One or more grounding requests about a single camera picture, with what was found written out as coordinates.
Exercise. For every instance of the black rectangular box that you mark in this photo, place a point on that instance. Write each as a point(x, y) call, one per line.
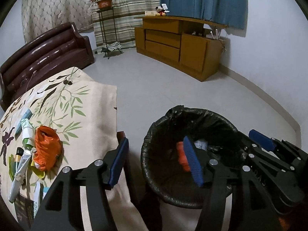
point(24, 211)

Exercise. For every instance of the beige patterned curtain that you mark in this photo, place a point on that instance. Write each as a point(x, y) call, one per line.
point(39, 16)

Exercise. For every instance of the blue medicine sachet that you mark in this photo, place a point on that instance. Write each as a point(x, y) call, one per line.
point(26, 115)

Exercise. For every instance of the striped curtain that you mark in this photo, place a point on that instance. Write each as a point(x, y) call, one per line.
point(119, 23)

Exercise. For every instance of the dark brown leather sofa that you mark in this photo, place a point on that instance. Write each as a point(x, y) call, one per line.
point(48, 54)

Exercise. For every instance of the yellow snack wrapper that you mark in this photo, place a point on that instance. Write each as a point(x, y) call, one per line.
point(38, 169)

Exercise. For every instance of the white green printed tube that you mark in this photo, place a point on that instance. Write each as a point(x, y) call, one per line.
point(28, 135)

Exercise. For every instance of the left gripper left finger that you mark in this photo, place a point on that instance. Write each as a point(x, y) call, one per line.
point(61, 206)

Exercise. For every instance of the white teal small tube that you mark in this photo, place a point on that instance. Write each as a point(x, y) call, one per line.
point(40, 192)

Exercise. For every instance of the blue curtain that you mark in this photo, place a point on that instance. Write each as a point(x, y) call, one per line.
point(232, 13)

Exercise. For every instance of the yellow green wrapper bundle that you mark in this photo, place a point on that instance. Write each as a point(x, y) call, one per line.
point(12, 167)

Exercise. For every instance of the wooden TV cabinet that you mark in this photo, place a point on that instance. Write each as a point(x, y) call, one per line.
point(190, 45)

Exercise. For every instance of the black lined trash bin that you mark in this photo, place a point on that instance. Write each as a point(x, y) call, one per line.
point(159, 158)

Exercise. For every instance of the floral beige tablecloth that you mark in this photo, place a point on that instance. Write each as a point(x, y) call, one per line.
point(83, 114)

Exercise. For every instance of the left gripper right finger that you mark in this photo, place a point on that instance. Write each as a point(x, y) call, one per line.
point(208, 173)

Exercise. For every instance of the orange plastic bag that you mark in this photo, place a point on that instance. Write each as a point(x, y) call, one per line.
point(48, 146)

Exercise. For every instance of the red plastic bag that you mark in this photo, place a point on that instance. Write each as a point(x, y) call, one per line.
point(182, 157)

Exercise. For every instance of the striped cloth on stand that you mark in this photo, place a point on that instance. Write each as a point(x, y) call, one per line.
point(111, 47)

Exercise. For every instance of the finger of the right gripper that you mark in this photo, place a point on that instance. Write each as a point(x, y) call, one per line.
point(283, 149)
point(274, 174)

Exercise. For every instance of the white paper roll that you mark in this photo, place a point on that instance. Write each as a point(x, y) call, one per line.
point(19, 175)

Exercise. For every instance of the small box on cabinet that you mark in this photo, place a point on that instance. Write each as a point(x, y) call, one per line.
point(150, 13)

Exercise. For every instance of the Mickey Mouse plush toy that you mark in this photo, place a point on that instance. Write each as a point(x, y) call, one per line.
point(160, 11)

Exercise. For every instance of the dark green bottle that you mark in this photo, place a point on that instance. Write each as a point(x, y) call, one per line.
point(18, 156)

